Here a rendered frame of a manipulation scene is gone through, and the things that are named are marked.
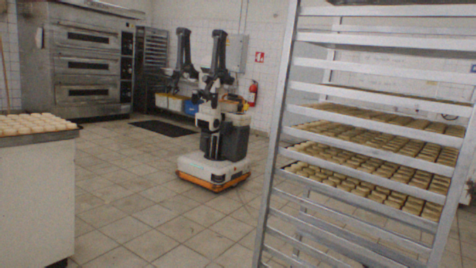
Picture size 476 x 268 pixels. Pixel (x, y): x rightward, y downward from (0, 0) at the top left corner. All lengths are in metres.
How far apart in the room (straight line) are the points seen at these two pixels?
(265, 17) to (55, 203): 4.83
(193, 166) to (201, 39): 3.96
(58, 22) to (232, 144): 3.34
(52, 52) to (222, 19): 3.06
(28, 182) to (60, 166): 0.16
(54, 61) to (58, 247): 3.73
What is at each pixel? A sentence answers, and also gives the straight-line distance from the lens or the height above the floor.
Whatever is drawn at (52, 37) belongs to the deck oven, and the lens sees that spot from 5.54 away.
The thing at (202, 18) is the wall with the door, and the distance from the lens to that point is 6.85.
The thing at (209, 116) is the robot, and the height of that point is 0.80.
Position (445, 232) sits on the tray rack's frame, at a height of 0.97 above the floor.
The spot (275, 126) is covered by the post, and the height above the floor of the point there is 1.15.
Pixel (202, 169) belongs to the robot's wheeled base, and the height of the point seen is 0.24.
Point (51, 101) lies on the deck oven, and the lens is 5.60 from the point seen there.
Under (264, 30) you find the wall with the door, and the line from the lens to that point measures 5.97.
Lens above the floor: 1.39
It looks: 13 degrees down
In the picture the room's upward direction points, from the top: 7 degrees clockwise
